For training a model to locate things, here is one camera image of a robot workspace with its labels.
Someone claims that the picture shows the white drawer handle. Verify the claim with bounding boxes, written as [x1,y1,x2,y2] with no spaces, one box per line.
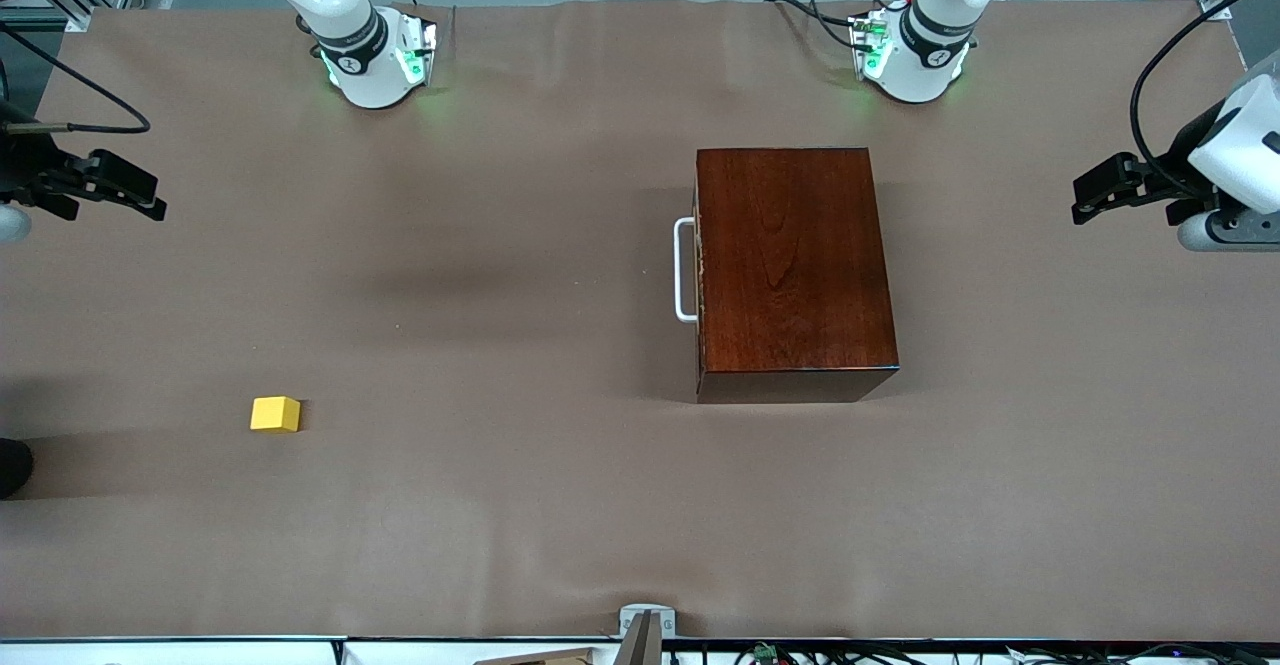
[674,217,699,324]

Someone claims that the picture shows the black left arm base cables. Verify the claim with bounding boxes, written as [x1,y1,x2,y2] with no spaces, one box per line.
[764,0,873,52]

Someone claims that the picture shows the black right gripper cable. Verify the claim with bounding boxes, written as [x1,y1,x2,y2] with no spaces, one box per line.
[0,23,152,136]

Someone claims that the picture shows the black round object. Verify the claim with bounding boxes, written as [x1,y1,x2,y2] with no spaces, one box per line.
[0,437,35,500]

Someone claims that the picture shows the yellow block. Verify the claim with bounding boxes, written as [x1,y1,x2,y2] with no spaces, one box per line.
[250,396,302,434]

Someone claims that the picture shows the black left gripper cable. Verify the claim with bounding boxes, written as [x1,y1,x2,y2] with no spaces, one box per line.
[1130,0,1280,196]

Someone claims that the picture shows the grey metal bracket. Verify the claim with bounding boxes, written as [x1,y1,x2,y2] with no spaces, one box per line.
[617,603,678,665]

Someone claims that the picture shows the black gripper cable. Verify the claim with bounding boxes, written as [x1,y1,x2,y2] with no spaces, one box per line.
[0,23,152,136]
[1130,0,1280,196]

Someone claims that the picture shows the brown table mat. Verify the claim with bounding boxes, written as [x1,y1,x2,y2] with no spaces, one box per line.
[0,0,1280,641]

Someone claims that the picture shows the dark wooden drawer cabinet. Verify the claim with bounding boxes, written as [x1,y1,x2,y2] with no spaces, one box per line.
[693,147,901,406]

